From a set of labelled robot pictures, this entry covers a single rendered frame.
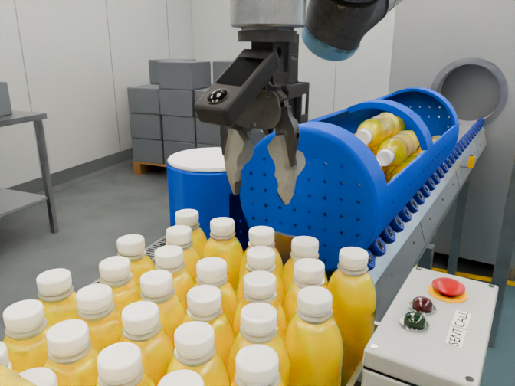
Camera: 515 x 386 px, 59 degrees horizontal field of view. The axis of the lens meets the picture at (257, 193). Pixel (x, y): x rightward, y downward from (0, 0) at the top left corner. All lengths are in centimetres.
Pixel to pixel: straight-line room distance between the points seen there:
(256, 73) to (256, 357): 30
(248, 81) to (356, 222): 39
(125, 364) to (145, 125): 455
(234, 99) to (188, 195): 86
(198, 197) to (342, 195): 60
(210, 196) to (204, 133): 328
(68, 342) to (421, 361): 33
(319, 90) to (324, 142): 540
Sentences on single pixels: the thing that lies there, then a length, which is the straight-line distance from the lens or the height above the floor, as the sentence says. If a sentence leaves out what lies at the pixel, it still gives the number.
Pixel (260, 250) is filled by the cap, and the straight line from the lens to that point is 63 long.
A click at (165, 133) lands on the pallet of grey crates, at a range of 481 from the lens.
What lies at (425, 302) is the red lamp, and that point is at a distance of 53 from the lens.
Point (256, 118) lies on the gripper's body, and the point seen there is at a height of 129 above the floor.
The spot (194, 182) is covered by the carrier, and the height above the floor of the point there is 100.
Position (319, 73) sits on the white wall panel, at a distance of 618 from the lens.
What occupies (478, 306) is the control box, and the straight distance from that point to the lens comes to 57.
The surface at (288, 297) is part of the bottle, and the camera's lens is 60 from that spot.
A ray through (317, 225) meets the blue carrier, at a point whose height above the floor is 105.
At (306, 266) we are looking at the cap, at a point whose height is 111.
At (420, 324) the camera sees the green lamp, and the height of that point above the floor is 111.
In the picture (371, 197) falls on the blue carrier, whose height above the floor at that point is 113.
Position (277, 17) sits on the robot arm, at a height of 140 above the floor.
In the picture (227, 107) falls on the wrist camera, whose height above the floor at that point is 131.
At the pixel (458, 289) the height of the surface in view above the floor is 111.
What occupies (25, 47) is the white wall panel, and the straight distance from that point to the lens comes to 468.
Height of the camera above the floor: 138
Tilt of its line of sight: 18 degrees down
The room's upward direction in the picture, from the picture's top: straight up
